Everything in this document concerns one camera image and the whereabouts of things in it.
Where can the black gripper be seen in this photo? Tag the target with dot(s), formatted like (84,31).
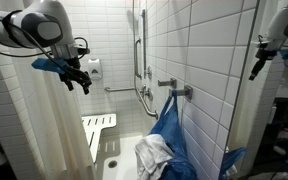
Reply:
(74,70)

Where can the white towel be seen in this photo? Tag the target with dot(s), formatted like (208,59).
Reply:
(152,155)

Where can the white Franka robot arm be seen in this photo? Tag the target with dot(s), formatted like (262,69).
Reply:
(44,23)

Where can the white slotted shower seat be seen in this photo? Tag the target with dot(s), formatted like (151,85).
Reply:
(97,121)

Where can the long bent steel grab bar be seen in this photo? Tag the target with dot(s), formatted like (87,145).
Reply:
(120,89)

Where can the white shower curtain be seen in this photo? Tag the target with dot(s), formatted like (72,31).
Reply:
(50,133)

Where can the short vertical steel grab bar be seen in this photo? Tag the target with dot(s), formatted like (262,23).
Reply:
(136,60)

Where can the oval chrome shower valve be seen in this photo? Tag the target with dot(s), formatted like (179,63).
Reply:
(149,94)

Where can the round chrome shower valve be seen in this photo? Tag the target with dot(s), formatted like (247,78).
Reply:
(149,72)

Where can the round floor drain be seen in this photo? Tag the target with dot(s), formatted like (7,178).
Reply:
(112,164)

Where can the blue plastic bag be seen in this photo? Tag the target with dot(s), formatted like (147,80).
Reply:
(172,130)

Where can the steel wall hook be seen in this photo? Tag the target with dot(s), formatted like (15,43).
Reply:
(166,82)
(184,91)

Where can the large wall mirror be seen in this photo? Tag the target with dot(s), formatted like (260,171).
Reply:
(250,116)

